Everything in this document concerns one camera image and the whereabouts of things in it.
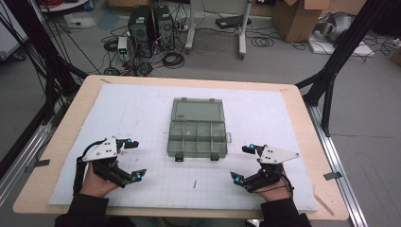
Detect grey metal table clamp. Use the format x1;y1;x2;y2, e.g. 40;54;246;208
24;159;51;173
323;171;343;182

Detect brown cardboard box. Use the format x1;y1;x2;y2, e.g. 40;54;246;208
270;0;333;44

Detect white grid mat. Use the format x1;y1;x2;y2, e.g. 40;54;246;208
47;82;319;213

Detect coiled black cable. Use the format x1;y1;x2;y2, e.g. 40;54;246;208
251;36;275;48
161;51;186;69
103;39;119;53

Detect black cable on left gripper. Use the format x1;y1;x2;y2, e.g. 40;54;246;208
72;137;109;197

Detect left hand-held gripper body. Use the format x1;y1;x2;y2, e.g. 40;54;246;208
80;135;131;189

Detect white round table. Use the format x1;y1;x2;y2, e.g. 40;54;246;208
38;0;92;14

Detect aluminium floor rail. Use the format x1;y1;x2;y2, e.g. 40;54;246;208
305;103;369;227
0;122;54;206

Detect white cabinet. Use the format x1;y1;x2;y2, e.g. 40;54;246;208
0;0;30;61

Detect white flat board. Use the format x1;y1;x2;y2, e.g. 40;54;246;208
307;39;376;59

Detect black computer tower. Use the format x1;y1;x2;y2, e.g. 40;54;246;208
127;5;156;59
152;5;176;52

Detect small grey power supply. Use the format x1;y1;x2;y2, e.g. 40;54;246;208
116;36;131;62

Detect grey rounded machine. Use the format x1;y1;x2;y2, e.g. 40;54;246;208
314;11;357;43

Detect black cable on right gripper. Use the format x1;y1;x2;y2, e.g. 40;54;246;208
252;172;295;201

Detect flat black device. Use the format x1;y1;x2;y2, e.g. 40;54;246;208
215;14;253;30

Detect black metal frame stand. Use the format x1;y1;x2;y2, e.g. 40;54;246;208
295;0;392;138
0;0;90;124

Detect white metal stand legs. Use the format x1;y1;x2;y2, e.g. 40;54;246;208
184;0;253;61

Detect person's right hand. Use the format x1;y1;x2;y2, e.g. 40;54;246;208
255;157;293;203

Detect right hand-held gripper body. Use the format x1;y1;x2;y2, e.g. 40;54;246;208
244;144;301;194

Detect person's left hand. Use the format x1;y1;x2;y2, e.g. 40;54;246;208
79;157;121;199

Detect clear green compartment box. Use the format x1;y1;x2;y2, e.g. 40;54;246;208
166;96;233;163

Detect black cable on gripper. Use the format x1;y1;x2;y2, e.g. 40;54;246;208
252;172;295;201
72;137;109;197

